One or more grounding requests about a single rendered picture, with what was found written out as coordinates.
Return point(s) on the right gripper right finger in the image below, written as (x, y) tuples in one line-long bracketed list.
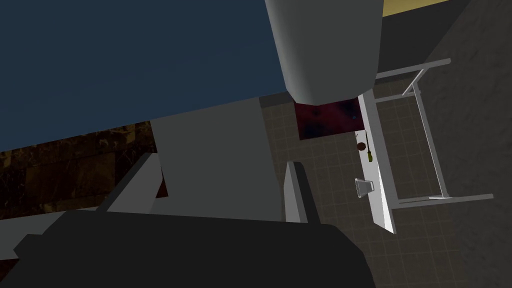
[(296, 200)]

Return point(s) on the dark red rug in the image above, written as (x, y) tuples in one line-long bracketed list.
[(328, 120)]

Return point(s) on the white table with metal legs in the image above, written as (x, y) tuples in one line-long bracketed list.
[(380, 188)]

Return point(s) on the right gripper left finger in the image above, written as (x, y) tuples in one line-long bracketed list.
[(136, 192)]

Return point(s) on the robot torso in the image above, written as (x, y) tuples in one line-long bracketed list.
[(328, 52)]

